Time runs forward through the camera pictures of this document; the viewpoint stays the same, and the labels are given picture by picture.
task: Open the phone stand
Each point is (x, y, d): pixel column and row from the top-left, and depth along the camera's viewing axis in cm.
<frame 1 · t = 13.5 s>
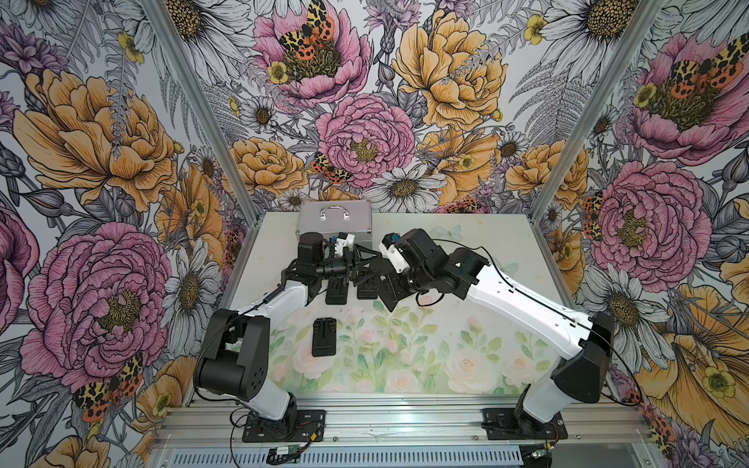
left hand: (378, 267, 81), fingers open
right hand: (387, 293, 73), fingers closed
silver aluminium first aid case: (334, 217, 104), point 15 cm above the table
black folded phone stand front: (324, 336, 89), point 3 cm above the table

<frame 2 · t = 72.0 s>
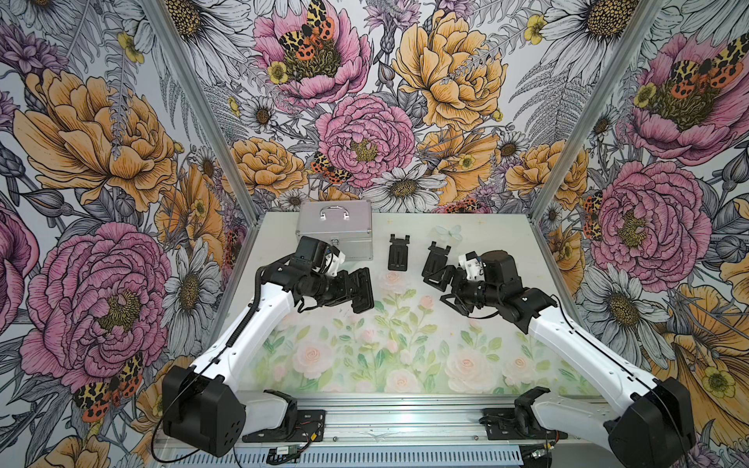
left hand: (356, 302, 77), fingers open
right hand: (431, 294, 76), fingers open
black folded phone stand front: (398, 253, 104), point 7 cm above the table
the other named things where they were.

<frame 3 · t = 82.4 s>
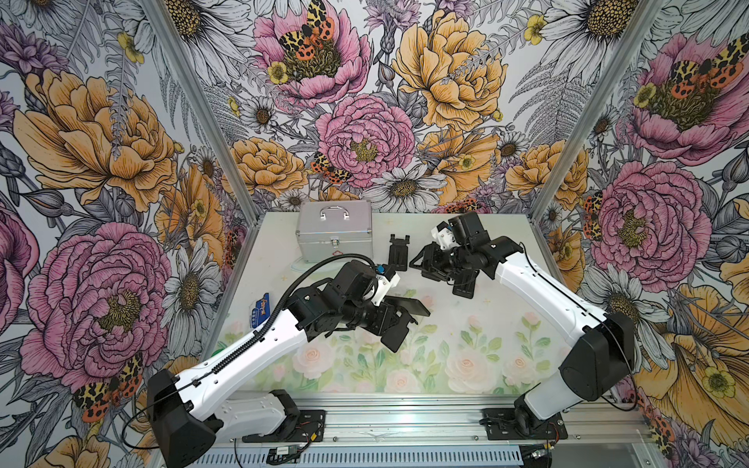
left hand: (393, 328, 69), fingers closed
right hand: (416, 272, 79), fingers open
the named things where they were.

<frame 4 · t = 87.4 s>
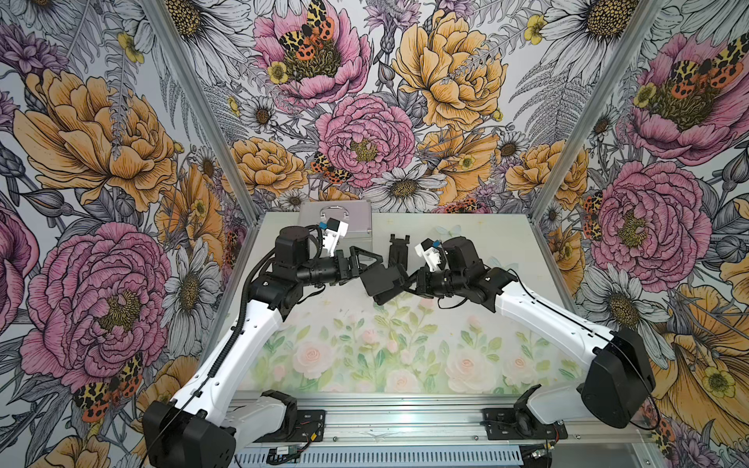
left hand: (374, 272, 68), fingers open
right hand: (402, 292, 77), fingers closed
the named things where they were.

